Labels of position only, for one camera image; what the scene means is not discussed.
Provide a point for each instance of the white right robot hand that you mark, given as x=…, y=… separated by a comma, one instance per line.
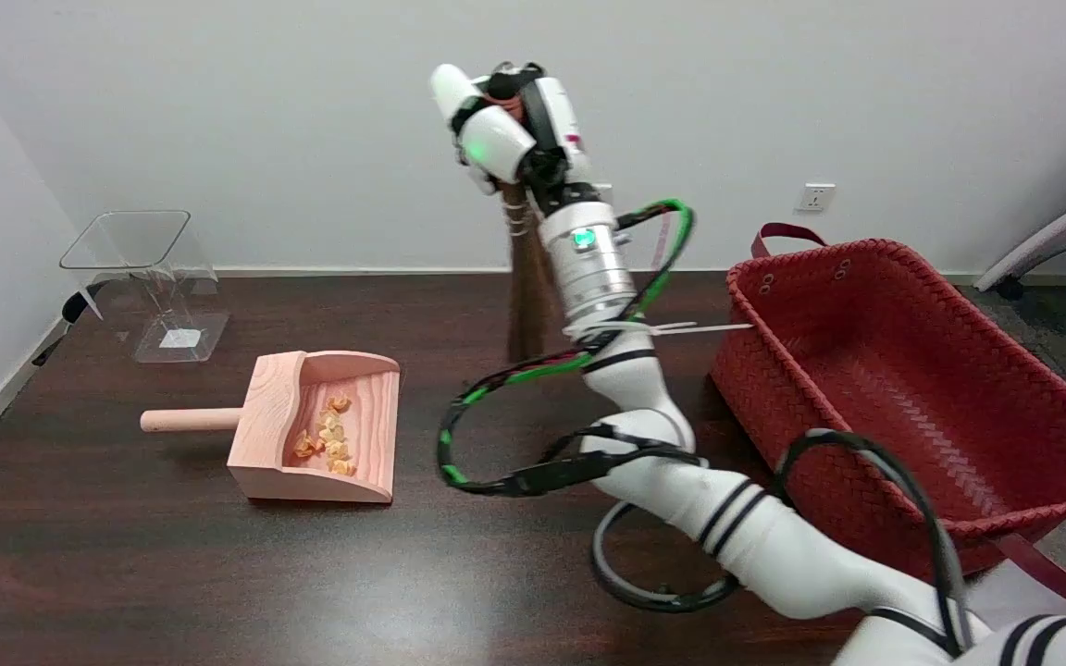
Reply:
x=505, y=139

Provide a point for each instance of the small brown straw broom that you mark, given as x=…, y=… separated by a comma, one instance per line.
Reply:
x=526, y=305

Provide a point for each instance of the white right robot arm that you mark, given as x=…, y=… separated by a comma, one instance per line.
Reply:
x=598, y=268

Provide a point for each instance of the red-brown woven storage basket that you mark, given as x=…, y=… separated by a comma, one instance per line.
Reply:
x=866, y=370

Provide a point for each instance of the white zip tie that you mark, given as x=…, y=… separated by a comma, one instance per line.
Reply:
x=709, y=327

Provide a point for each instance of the light wooden dustpan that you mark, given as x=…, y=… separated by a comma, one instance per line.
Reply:
x=265, y=407

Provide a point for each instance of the clear plastic container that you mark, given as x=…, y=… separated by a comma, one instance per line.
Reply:
x=167, y=277

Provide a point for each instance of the white and grey office chair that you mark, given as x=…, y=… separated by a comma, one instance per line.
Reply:
x=1051, y=236

